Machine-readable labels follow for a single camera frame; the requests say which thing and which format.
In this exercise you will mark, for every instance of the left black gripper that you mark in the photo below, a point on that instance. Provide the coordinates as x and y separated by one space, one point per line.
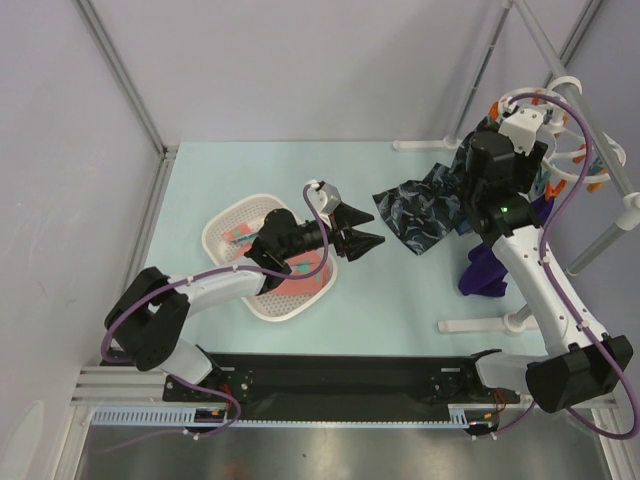
354 243

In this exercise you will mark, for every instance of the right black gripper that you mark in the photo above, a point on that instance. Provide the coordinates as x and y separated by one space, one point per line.
473 163

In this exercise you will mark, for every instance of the white round clip hanger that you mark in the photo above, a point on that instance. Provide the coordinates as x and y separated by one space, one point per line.
566 145

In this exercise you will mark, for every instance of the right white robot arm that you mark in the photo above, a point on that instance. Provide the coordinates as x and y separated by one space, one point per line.
582 361

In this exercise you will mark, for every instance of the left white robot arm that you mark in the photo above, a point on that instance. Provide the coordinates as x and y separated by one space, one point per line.
148 319

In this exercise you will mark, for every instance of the dark patterned cloth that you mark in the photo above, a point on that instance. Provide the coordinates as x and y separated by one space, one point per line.
420 213

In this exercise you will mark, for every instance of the purple cloth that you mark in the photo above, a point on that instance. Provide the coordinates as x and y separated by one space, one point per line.
482 275

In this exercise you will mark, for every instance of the white perforated plastic basket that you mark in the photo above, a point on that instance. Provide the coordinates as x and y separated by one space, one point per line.
291 297

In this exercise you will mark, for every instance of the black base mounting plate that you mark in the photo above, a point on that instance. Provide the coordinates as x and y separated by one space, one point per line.
353 387

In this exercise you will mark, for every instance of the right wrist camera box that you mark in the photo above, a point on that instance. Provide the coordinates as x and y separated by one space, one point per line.
522 126

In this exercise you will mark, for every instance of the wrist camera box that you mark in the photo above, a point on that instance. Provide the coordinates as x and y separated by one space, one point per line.
324 198
522 126

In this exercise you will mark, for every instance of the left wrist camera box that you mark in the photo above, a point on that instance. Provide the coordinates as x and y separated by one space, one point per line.
324 198

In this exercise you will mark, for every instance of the grey drying rack frame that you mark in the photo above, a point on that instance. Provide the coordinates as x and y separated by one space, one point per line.
602 146

